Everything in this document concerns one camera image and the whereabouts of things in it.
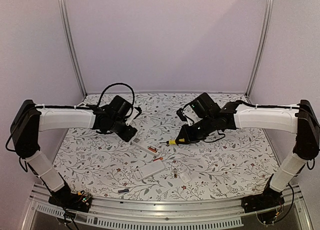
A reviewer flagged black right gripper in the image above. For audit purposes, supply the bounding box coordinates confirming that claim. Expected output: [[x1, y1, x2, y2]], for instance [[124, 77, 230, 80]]
[[175, 115, 216, 145]]

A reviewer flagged yellow handled screwdriver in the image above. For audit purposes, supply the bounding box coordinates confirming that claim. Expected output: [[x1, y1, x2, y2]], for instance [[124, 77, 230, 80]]
[[160, 138, 186, 146]]

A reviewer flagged long white remote with buttons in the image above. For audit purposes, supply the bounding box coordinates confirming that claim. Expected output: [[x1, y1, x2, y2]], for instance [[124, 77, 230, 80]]
[[131, 138, 161, 156]]

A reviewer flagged white battery cover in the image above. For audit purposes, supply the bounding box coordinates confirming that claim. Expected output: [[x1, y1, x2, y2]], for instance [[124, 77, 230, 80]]
[[179, 172, 192, 183]]

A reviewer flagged white remote control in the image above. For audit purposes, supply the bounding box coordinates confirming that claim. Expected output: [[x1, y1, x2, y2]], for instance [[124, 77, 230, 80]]
[[133, 160, 165, 181]]

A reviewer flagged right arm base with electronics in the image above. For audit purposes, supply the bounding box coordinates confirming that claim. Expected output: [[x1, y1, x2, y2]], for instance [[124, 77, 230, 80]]
[[241, 187, 285, 225]]

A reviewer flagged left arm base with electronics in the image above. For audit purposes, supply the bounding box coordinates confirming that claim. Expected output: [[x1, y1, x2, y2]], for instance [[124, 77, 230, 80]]
[[48, 186, 92, 213]]

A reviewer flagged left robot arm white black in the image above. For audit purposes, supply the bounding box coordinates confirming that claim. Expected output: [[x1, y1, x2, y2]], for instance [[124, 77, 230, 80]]
[[8, 95, 142, 207]]

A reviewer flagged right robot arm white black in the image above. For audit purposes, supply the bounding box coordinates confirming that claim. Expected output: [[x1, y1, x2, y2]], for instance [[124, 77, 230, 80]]
[[174, 93, 320, 208]]

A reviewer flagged floral patterned table mat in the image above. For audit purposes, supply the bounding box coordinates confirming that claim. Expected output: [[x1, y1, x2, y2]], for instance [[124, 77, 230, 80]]
[[53, 93, 279, 201]]

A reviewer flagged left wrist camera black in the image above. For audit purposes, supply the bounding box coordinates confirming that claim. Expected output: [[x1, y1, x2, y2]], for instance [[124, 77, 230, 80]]
[[125, 107, 142, 126]]

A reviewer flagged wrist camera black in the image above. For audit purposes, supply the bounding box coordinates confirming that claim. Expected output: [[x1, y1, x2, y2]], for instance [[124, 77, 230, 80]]
[[125, 107, 142, 126], [176, 108, 195, 126]]

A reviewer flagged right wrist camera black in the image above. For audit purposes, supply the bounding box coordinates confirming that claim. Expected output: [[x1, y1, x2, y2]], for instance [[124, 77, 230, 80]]
[[176, 108, 195, 126]]

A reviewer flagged right aluminium frame post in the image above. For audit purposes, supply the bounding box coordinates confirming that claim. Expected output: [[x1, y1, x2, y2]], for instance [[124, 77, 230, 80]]
[[245, 0, 274, 98]]

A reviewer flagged aluminium frame post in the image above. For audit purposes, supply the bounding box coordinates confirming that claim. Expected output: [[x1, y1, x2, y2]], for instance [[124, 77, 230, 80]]
[[58, 0, 87, 97], [245, 0, 274, 98]]

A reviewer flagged left aluminium frame post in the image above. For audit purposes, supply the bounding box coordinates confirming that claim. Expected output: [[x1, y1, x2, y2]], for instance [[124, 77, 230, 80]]
[[58, 0, 87, 97]]

